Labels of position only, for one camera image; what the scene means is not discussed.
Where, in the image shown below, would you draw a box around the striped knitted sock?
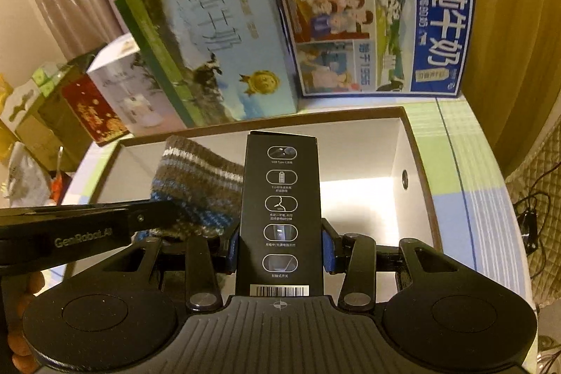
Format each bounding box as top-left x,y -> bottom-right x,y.
134,136 -> 244,241

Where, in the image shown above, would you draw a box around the black product box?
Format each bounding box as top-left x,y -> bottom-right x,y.
236,131 -> 323,297

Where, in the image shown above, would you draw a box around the person left hand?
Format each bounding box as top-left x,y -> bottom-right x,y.
7,271 -> 46,374

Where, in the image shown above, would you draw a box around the brown cardboard storage box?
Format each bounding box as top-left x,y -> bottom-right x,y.
65,105 -> 444,305

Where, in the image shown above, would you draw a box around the red gift box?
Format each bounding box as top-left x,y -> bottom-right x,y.
62,75 -> 129,146

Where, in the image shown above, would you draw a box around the brown cardboard boxes stack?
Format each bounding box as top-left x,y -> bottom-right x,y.
1,48 -> 101,172

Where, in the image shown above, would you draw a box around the checkered tablecloth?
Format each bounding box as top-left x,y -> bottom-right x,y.
47,95 -> 536,309

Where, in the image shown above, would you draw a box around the white humidifier box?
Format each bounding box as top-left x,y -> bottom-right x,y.
87,33 -> 185,137

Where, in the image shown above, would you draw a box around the quilted brown chair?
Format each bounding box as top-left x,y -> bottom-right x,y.
506,126 -> 560,307

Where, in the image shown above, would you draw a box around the green milk carton box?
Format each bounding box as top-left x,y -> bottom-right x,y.
115,0 -> 298,127

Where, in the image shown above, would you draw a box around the blue milk carton box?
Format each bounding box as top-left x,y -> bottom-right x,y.
279,0 -> 475,98

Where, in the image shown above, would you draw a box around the black power cable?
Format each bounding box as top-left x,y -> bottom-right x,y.
512,162 -> 561,283

